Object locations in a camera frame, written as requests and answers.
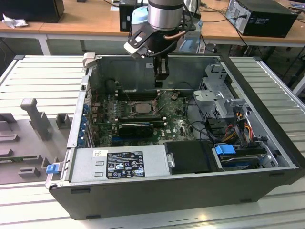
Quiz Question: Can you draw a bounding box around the hard disk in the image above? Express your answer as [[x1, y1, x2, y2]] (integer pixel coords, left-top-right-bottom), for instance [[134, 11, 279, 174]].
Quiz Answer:
[[220, 155, 261, 171]]

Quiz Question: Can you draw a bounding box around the black computer box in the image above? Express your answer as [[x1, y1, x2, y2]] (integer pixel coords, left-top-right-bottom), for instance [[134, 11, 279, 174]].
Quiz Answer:
[[0, 0, 65, 23]]

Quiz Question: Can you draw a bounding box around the yellow orange wire bundle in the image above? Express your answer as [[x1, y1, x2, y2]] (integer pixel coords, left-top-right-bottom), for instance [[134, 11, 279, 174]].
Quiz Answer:
[[225, 118, 254, 144]]

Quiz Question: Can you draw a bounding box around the blue disk carrier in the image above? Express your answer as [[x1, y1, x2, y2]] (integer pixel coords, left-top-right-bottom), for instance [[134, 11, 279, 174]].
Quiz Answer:
[[214, 144, 236, 163]]

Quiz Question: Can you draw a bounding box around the black desktop PC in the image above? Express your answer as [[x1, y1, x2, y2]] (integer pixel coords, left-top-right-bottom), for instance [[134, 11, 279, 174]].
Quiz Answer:
[[225, 0, 300, 39]]

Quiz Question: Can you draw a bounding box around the crumpled white paper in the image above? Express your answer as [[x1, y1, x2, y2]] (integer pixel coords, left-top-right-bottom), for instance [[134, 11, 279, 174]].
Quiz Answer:
[[1, 13, 29, 29]]

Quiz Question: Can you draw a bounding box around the black PC tower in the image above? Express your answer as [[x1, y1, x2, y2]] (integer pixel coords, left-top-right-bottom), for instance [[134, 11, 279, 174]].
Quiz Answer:
[[119, 0, 143, 33]]

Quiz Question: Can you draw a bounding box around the grey parts rack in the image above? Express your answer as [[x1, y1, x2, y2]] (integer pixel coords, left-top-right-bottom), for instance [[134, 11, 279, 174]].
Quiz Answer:
[[0, 97, 74, 185]]

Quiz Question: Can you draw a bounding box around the perforated metal drive cage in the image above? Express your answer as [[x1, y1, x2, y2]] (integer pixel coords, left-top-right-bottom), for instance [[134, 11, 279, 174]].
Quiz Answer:
[[193, 63, 251, 120]]

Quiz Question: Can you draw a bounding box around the wooden desk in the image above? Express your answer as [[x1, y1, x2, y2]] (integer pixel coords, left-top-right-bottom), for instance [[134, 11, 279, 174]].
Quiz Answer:
[[0, 0, 305, 57]]

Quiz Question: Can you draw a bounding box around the copper coloured cable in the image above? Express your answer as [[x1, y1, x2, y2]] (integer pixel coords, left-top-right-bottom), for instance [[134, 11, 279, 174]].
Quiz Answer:
[[164, 31, 187, 41]]

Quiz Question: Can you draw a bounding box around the grey power supply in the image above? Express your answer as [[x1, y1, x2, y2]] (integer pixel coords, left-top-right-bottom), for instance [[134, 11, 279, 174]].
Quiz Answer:
[[69, 147, 171, 183]]

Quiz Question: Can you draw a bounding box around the green RAM stick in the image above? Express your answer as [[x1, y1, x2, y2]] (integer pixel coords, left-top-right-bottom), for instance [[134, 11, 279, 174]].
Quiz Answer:
[[0, 156, 27, 165]]

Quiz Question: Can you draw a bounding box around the silver CPU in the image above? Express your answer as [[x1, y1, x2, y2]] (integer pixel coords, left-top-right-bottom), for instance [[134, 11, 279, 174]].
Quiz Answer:
[[135, 102, 153, 114]]

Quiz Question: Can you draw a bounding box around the blue case latch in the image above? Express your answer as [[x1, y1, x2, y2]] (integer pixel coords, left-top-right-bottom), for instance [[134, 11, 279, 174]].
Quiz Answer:
[[45, 164, 59, 175]]

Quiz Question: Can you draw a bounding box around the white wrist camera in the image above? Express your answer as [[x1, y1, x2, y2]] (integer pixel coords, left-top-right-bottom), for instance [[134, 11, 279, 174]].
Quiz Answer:
[[123, 26, 155, 60]]

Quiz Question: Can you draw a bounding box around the green motherboard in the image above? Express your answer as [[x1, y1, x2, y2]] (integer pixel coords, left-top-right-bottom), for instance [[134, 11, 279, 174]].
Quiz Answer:
[[91, 90, 203, 147]]

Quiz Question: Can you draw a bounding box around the black flat cable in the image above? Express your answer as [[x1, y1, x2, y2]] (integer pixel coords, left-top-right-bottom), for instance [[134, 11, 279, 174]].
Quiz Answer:
[[234, 112, 251, 149]]

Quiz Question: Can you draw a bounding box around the black graphics card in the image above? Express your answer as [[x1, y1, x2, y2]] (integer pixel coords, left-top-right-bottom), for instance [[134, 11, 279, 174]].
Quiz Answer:
[[118, 123, 154, 139]]

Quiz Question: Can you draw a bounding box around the CPU socket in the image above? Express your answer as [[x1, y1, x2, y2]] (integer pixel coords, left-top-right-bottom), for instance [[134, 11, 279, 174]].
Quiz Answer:
[[128, 100, 160, 117]]

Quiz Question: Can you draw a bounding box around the open black PC case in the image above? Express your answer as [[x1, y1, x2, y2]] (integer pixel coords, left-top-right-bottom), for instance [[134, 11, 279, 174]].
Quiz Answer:
[[45, 52, 305, 221]]

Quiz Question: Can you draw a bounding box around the black plastic shroud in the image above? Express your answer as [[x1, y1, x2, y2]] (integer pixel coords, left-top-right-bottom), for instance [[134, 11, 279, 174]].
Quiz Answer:
[[164, 140, 215, 174]]

